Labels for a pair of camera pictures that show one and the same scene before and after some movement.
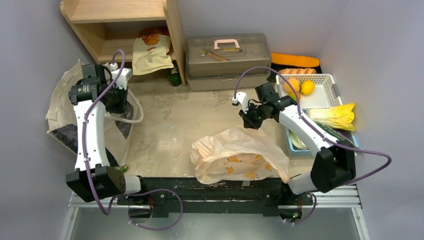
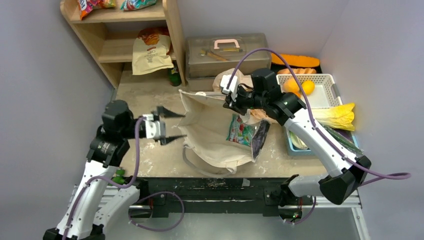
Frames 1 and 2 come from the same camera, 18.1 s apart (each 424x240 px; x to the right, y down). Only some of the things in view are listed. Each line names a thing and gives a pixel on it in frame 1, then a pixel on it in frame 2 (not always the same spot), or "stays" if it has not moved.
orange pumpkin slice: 294,60 stays
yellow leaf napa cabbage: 340,116 stays
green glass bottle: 174,75 stays
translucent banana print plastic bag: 237,154 → 249,116
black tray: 272,75 stays
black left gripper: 121,108 → 166,113
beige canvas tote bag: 60,124 → 204,124
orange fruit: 294,83 stays
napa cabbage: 296,141 stays
